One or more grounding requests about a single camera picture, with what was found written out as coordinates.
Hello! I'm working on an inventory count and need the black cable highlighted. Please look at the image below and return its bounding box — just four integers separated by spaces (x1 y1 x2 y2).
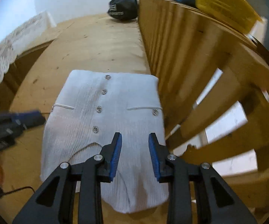
0 186 35 197

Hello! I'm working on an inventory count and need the wooden platform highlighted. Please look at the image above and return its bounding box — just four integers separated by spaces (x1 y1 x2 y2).
0 13 269 224

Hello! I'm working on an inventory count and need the white knit sweater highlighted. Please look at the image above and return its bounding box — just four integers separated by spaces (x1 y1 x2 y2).
40 69 170 214

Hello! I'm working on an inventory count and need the yellow plastic basket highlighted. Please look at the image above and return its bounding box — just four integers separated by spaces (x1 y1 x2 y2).
194 0 262 34

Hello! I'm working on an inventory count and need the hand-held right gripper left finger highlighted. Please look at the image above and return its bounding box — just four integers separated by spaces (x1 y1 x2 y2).
12 132 123 224

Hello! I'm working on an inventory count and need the low wooden cabinet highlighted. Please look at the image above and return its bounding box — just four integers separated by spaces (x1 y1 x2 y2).
0 40 55 112

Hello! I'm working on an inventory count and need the black drawstring bag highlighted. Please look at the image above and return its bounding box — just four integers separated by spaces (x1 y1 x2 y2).
107 0 138 21

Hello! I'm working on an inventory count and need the white lace tablecloth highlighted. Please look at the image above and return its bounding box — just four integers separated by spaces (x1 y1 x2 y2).
0 10 56 112

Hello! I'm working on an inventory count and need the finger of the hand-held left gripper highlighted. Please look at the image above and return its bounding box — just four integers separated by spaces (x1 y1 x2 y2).
9 110 41 124
20 115 46 130

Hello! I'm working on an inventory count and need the wooden slatted fence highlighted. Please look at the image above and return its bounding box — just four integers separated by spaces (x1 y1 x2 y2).
138 0 269 220

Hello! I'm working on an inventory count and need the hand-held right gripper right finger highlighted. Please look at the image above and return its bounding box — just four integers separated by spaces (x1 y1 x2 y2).
148 133 258 224

